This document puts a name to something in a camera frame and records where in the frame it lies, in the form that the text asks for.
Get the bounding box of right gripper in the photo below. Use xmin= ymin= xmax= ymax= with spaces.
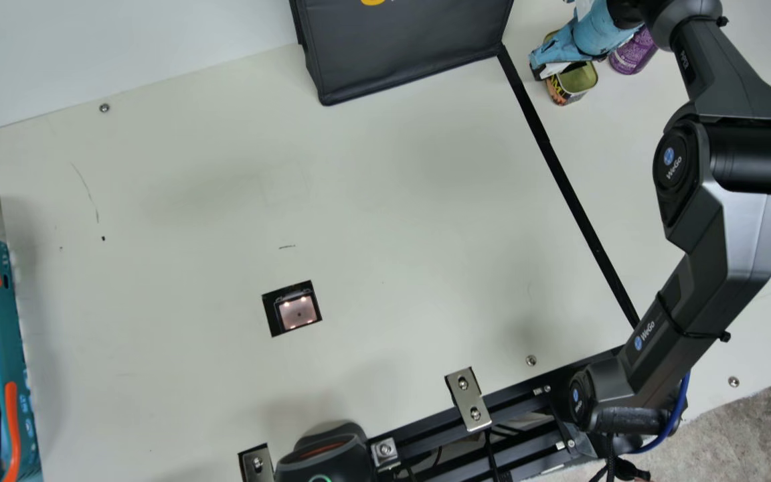
xmin=529 ymin=0 xmax=645 ymax=70

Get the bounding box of purple can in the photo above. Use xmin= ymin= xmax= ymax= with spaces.
xmin=608 ymin=25 xmax=659 ymax=76

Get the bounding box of small square scanner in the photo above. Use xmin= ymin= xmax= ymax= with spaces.
xmin=261 ymin=280 xmax=324 ymax=338

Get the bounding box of black strip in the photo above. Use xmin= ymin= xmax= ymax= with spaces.
xmin=496 ymin=44 xmax=641 ymax=329

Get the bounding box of black device with green light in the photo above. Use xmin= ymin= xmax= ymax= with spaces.
xmin=273 ymin=421 xmax=378 ymax=482

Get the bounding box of dark grey bag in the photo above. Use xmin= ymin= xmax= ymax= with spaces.
xmin=289 ymin=0 xmax=515 ymax=107

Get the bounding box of teal shopping basket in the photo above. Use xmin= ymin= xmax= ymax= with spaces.
xmin=0 ymin=210 xmax=44 ymax=482

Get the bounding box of blue cable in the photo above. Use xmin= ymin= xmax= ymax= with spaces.
xmin=625 ymin=370 xmax=691 ymax=457

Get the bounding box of gold rectangular tin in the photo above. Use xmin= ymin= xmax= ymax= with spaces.
xmin=545 ymin=60 xmax=599 ymax=107

